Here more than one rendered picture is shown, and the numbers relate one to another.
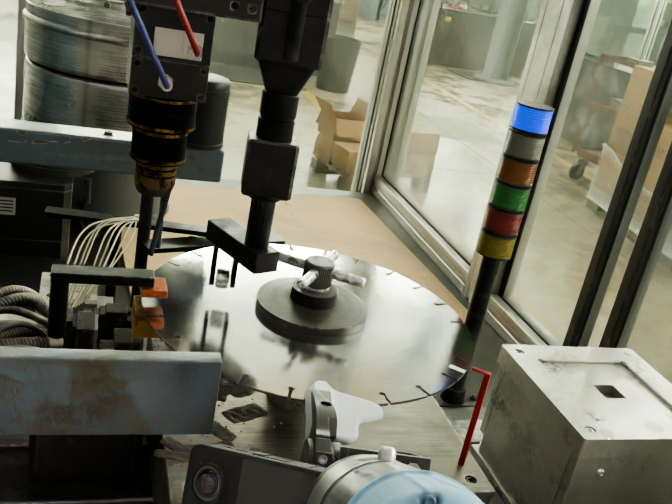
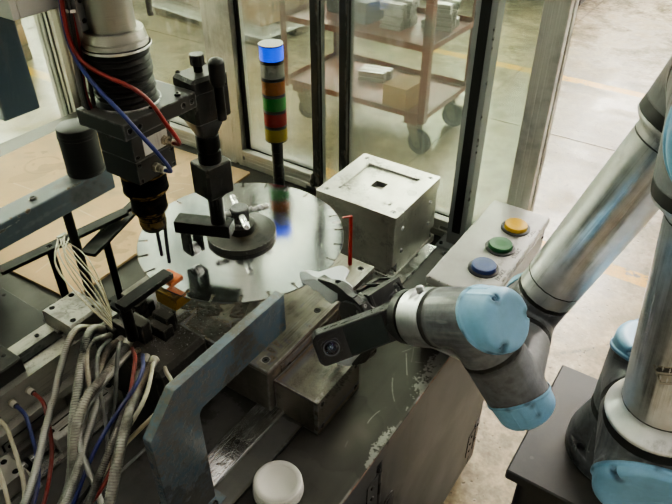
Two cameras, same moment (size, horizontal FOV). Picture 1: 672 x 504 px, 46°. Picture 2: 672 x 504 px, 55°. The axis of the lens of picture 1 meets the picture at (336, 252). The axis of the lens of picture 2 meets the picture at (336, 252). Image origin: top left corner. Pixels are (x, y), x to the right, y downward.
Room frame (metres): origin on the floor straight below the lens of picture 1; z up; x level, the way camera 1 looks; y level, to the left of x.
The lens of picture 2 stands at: (-0.07, 0.39, 1.55)
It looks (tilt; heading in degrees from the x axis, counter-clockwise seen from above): 37 degrees down; 324
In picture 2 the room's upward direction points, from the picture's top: straight up
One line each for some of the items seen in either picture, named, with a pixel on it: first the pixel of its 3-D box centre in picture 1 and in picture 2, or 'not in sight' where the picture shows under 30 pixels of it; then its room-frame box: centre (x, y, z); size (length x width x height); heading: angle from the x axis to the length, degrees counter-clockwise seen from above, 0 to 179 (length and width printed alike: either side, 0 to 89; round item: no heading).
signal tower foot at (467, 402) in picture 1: (453, 393); not in sight; (0.93, -0.19, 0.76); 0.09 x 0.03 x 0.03; 110
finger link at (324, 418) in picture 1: (321, 436); (342, 296); (0.48, -0.02, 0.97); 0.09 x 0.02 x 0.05; 7
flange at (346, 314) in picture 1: (313, 298); (241, 228); (0.71, 0.01, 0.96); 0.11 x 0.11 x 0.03
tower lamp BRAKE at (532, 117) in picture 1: (531, 117); (271, 51); (0.93, -0.19, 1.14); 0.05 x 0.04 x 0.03; 20
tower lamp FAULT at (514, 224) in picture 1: (503, 218); (275, 116); (0.93, -0.19, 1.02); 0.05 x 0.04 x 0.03; 20
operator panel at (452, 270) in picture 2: not in sight; (485, 278); (0.50, -0.35, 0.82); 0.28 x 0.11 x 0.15; 110
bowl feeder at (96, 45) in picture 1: (111, 114); not in sight; (1.37, 0.44, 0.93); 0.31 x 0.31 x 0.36
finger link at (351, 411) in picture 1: (345, 408); (330, 277); (0.53, -0.03, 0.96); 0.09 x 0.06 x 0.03; 7
